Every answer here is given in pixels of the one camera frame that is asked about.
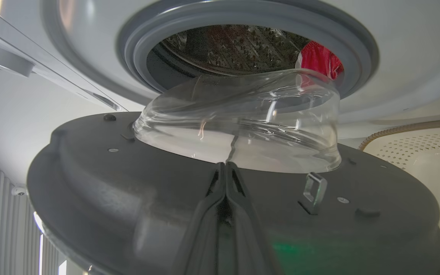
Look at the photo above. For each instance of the white front-load washing machine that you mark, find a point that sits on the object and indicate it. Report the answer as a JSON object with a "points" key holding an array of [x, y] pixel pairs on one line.
{"points": [[414, 46]]}

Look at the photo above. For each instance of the white security camera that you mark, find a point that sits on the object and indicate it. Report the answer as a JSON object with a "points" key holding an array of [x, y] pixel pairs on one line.
{"points": [[19, 190]]}

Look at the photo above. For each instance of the white washing machine dial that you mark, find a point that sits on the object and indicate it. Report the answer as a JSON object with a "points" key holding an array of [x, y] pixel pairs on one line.
{"points": [[4, 59]]}

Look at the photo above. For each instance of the red garment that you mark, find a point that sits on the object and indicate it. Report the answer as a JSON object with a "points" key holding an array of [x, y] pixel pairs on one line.
{"points": [[319, 59]]}

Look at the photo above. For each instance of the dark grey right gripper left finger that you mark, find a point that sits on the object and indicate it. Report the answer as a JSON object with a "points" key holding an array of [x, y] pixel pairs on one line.
{"points": [[201, 236]]}

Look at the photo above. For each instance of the cream perforated laundry basket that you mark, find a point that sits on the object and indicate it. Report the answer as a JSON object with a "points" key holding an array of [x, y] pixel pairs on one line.
{"points": [[426, 160]]}

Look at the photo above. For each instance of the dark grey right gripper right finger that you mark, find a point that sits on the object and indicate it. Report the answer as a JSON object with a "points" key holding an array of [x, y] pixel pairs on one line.
{"points": [[250, 236]]}

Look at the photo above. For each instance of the dark grey glass washer door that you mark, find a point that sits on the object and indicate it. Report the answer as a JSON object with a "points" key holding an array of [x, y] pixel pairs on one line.
{"points": [[109, 191]]}

